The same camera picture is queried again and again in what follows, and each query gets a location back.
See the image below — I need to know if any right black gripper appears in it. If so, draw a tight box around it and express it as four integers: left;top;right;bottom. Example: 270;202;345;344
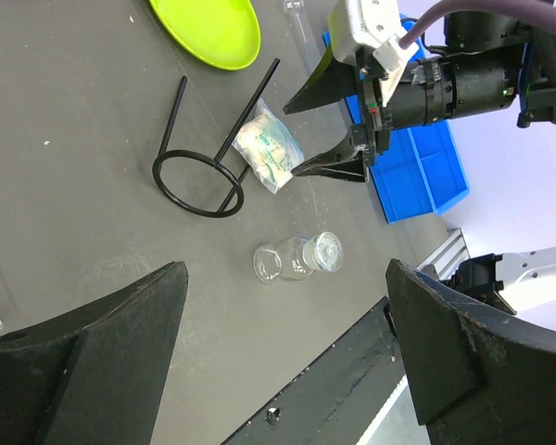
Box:
283;50;391;183

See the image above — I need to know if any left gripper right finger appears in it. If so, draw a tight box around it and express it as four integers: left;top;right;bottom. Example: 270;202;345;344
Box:
385;259;556;444

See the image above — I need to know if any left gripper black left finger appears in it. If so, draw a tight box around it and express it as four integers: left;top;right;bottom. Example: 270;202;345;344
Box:
0;261;188;444

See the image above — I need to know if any clear plastic bag with contents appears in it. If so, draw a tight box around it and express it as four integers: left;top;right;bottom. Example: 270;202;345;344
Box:
232;98;304;195

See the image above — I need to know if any small clear round dish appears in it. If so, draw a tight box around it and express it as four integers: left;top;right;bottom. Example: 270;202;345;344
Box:
253;232;344;283

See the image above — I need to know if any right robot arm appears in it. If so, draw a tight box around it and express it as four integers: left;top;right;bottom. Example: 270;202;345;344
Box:
284;1;556;182

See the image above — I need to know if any blue plastic divided bin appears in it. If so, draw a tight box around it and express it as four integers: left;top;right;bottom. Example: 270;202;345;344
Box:
322;13;472;226

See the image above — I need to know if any clear glass pipette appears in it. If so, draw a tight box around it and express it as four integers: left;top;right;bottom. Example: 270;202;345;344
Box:
283;0;316;75

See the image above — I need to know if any lime green plate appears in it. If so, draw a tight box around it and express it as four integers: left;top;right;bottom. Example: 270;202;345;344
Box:
149;0;261;71

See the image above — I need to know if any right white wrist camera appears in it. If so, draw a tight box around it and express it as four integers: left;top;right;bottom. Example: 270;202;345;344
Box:
328;0;419;105

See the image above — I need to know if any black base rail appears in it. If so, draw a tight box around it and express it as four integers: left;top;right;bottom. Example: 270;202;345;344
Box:
224;297;404;444

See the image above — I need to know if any black wire stand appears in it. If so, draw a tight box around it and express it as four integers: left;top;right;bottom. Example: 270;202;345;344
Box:
151;57;282;219

